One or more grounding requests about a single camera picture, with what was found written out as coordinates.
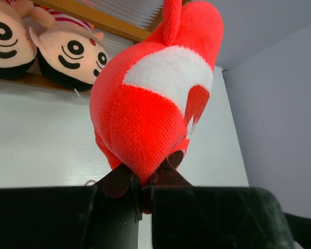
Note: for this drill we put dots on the red fish plush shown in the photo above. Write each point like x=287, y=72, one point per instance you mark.
x=145, y=103

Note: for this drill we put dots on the brown wooden three-tier shelf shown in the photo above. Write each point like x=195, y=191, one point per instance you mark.
x=102, y=21

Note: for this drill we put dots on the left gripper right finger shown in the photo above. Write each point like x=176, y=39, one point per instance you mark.
x=185, y=216

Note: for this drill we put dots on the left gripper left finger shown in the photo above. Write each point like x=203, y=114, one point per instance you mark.
x=103, y=215

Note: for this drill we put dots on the doll plush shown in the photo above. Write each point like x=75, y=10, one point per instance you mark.
x=69, y=51
x=17, y=51

